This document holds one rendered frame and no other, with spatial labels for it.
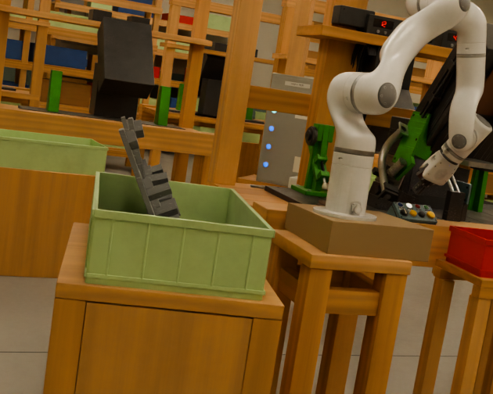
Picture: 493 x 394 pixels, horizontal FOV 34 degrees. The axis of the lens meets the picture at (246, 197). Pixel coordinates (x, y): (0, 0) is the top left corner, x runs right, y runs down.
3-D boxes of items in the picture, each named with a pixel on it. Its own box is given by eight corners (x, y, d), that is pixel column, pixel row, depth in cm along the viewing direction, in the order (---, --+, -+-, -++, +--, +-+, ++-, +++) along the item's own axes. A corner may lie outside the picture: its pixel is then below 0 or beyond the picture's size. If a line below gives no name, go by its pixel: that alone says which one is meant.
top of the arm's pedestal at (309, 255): (410, 275, 229) (412, 262, 228) (309, 268, 218) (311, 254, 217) (360, 248, 259) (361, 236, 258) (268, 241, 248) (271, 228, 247)
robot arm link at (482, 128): (461, 160, 257) (469, 156, 265) (489, 131, 250) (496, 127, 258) (442, 142, 259) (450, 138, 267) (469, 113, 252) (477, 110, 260)
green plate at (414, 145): (423, 173, 295) (446, 121, 295) (406, 165, 292) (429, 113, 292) (408, 169, 306) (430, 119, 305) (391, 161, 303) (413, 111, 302)
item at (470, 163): (505, 174, 286) (506, 166, 286) (467, 170, 280) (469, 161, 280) (444, 159, 322) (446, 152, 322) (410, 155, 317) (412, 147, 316)
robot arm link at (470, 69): (476, 55, 242) (473, 154, 248) (488, 53, 255) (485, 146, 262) (446, 55, 246) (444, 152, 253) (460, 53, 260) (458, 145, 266)
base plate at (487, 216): (562, 236, 310) (563, 231, 310) (306, 211, 273) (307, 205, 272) (496, 214, 349) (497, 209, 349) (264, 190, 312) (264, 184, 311)
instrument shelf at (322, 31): (516, 70, 330) (518, 61, 330) (321, 34, 299) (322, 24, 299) (480, 68, 353) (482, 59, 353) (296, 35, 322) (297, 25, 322)
